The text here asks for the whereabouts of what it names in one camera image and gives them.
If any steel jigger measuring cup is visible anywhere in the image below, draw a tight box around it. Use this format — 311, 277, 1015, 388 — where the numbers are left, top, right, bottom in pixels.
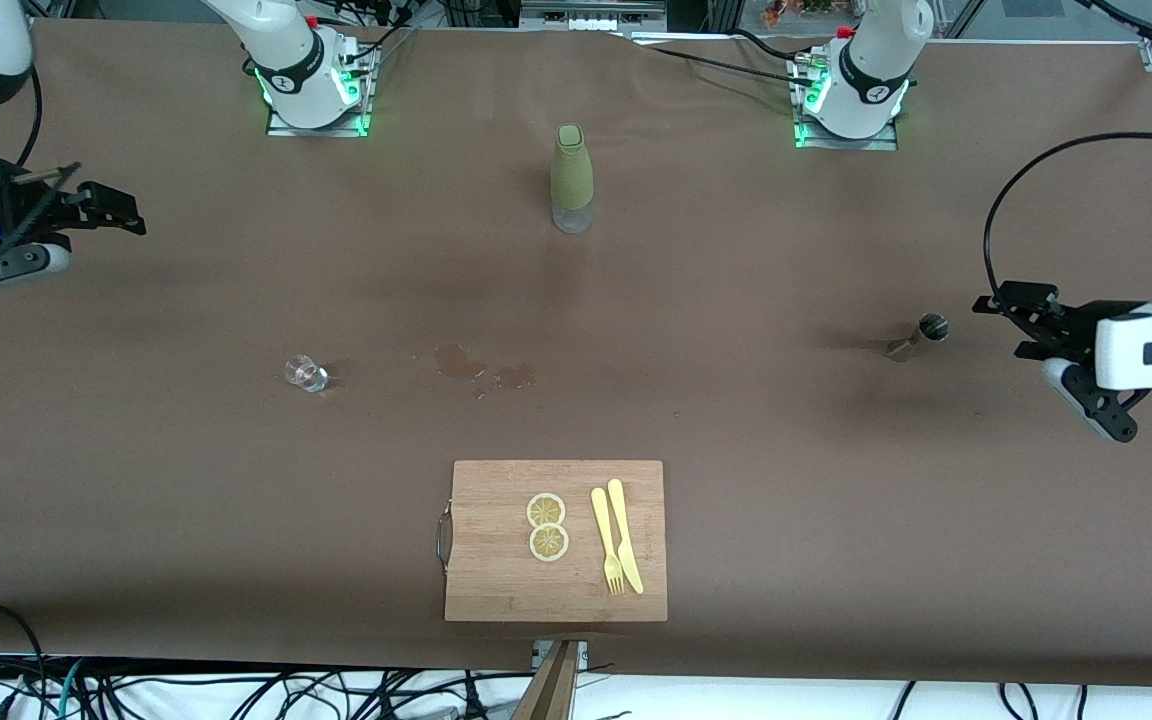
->
886, 312, 950, 361

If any clear glass cup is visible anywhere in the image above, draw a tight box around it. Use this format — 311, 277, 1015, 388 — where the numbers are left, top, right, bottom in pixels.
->
284, 354, 330, 393

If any yellow plastic knife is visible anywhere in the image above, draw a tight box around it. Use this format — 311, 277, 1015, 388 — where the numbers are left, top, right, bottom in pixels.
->
607, 478, 645, 595

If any green sleeved glass bottle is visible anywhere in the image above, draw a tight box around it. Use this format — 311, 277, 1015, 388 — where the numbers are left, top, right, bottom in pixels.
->
550, 123, 595, 235

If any yellow plastic fork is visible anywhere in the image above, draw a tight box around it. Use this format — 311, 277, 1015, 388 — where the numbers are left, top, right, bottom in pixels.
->
590, 487, 627, 597

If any grey power strip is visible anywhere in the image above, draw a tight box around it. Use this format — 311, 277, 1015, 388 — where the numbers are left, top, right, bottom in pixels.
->
519, 0, 667, 33

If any wooden cutting board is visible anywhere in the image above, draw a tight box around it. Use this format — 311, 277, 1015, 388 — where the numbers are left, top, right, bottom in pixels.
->
436, 459, 669, 624

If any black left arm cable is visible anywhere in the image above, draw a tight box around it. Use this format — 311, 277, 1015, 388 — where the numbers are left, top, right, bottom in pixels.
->
983, 0, 1152, 301

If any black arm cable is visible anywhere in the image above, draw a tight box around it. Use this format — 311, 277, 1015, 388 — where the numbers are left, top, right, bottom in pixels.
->
983, 0, 1152, 301
16, 62, 45, 173

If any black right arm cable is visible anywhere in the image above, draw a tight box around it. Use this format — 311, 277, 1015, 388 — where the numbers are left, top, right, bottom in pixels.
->
16, 62, 45, 173

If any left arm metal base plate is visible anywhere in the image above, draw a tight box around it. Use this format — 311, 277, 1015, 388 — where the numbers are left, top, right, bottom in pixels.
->
794, 55, 899, 151

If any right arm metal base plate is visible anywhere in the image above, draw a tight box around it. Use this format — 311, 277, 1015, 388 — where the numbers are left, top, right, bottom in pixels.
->
266, 40, 374, 138

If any black cable on table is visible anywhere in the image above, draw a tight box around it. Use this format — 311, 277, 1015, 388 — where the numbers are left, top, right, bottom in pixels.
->
626, 28, 817, 89

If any wooden camera post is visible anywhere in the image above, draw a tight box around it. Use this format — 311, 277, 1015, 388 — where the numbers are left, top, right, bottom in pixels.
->
511, 640, 582, 720

